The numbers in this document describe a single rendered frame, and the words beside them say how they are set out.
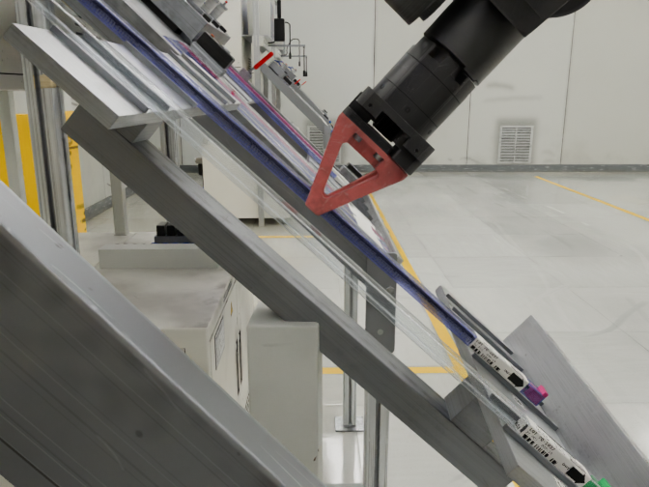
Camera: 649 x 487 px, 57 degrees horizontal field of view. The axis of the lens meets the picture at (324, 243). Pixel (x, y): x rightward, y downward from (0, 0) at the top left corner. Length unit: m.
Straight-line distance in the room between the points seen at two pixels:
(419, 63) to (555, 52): 7.69
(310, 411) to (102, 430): 0.34
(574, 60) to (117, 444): 8.10
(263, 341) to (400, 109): 0.22
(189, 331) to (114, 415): 0.84
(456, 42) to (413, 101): 0.05
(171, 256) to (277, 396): 0.87
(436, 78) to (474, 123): 7.39
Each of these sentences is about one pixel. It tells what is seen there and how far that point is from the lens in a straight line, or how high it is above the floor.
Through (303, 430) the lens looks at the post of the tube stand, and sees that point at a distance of 0.54.
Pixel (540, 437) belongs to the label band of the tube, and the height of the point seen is 0.77.
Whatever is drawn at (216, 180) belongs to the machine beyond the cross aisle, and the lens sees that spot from 4.59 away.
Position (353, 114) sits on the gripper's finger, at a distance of 0.44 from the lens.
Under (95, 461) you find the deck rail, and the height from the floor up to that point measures 0.89.
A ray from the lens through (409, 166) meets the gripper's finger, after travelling 0.44.
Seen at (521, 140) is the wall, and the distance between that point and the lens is 8.02.
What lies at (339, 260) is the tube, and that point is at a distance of 0.38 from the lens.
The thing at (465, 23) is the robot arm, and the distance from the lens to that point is 0.46.
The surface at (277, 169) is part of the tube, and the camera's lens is 0.48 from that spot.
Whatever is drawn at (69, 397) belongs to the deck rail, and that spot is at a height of 0.91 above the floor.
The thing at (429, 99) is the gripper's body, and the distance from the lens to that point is 0.45.
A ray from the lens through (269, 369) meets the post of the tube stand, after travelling 0.51.
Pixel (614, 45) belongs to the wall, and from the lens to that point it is 8.42.
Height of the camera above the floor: 1.00
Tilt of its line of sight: 14 degrees down
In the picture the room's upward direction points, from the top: straight up
